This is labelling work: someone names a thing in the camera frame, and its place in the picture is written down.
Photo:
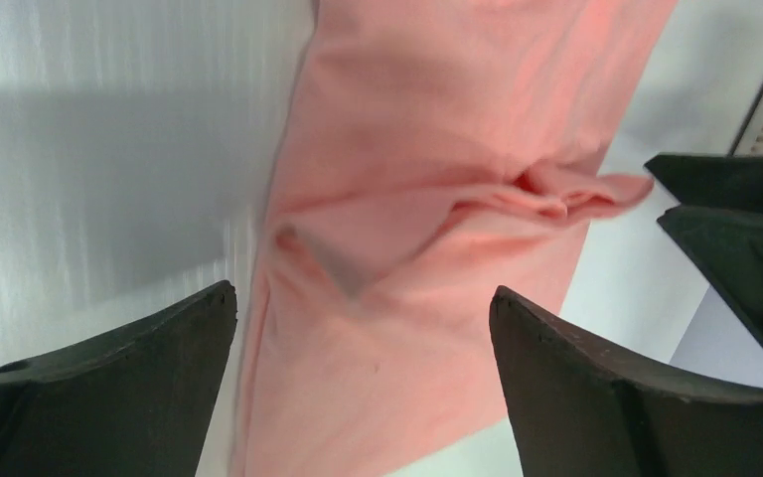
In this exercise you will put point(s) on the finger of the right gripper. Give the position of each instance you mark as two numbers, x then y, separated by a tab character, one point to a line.
726	246
722	182

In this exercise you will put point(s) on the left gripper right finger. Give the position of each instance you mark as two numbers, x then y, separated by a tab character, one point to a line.
580	405

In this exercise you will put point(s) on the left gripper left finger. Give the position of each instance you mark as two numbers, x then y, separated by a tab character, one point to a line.
134	401

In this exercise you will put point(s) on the pink t shirt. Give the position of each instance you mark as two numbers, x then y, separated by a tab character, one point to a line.
434	151

